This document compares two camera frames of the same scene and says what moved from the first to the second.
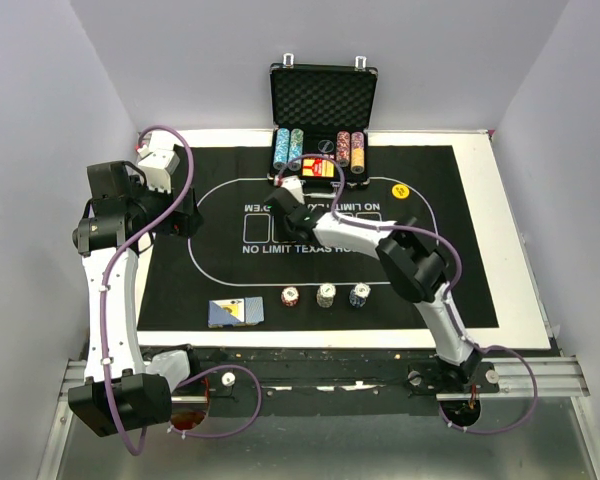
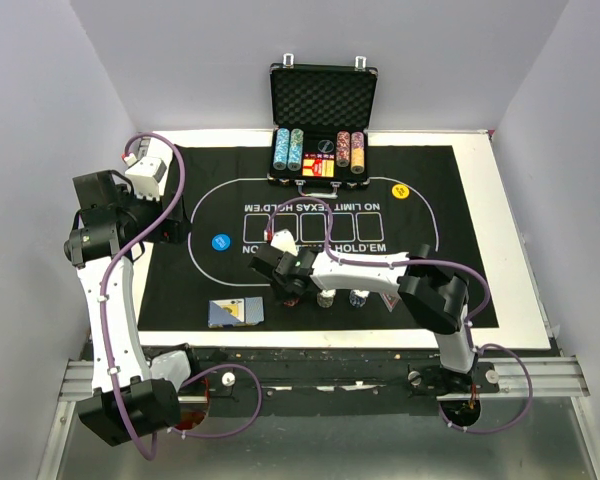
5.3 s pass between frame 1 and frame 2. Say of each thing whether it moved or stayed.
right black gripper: moved
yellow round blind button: stayed
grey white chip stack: stayed
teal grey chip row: stayed
